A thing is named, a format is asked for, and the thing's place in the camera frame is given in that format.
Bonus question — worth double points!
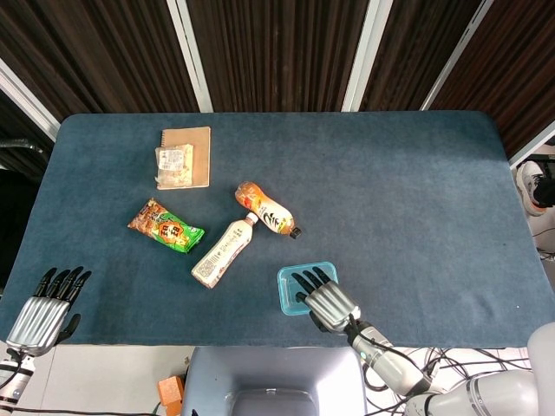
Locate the blue table cloth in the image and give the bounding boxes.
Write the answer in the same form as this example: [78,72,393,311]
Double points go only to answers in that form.
[0,110,554,348]

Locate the blue plastic lid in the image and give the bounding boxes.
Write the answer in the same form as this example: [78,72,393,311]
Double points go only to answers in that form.
[277,260,339,316]

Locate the white frame post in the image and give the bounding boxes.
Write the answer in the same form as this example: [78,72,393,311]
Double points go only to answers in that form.
[509,128,555,170]
[0,54,62,142]
[339,0,389,113]
[419,0,493,112]
[168,0,216,114]

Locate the white milk tea bottle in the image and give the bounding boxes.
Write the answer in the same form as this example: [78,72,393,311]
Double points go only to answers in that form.
[191,211,260,290]

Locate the orange wooden block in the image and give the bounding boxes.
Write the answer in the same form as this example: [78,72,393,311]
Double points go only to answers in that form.
[157,374,186,416]

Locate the orange tea bottle black cap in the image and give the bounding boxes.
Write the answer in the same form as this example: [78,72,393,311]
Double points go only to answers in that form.
[234,180,304,240]

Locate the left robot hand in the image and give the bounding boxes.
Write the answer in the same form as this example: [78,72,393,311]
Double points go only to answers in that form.
[6,267,92,357]

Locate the grey robot torso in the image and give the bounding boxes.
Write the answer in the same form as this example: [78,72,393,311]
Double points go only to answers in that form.
[180,346,368,416]

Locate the clear bread packet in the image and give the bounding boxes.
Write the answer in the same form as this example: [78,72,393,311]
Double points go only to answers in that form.
[153,143,195,189]

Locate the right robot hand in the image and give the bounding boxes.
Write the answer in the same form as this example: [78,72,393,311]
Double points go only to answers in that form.
[291,267,362,334]

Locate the brown spiral notebook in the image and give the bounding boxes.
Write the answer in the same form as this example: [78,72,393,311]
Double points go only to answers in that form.
[156,126,212,191]

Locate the black floor cable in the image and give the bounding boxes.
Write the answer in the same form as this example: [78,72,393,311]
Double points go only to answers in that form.
[0,400,162,416]

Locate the green snack bag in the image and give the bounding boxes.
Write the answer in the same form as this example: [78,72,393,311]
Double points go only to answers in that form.
[127,198,206,256]

